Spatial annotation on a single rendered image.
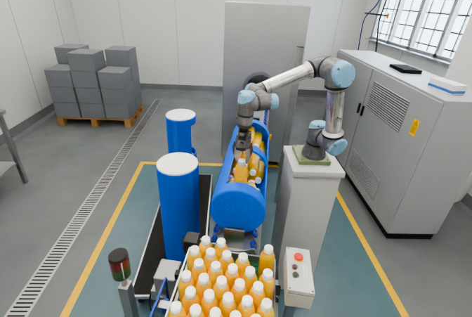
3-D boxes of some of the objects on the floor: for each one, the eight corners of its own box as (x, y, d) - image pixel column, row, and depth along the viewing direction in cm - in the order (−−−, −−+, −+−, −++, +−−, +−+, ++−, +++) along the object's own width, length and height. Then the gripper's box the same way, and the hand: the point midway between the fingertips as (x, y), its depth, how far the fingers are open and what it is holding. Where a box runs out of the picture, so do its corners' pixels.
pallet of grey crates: (144, 110, 527) (136, 46, 471) (130, 127, 457) (120, 55, 401) (81, 107, 522) (65, 43, 466) (58, 125, 451) (36, 51, 395)
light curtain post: (279, 199, 311) (303, 46, 231) (279, 203, 306) (304, 47, 226) (274, 199, 312) (296, 46, 232) (273, 202, 307) (296, 47, 227)
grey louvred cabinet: (348, 138, 459) (372, 50, 390) (433, 240, 269) (510, 103, 201) (317, 138, 456) (336, 49, 388) (381, 239, 267) (440, 100, 199)
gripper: (257, 120, 131) (253, 157, 141) (234, 118, 132) (232, 154, 142) (256, 127, 123) (252, 166, 133) (231, 125, 124) (230, 164, 134)
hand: (241, 161), depth 134 cm, fingers closed on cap, 4 cm apart
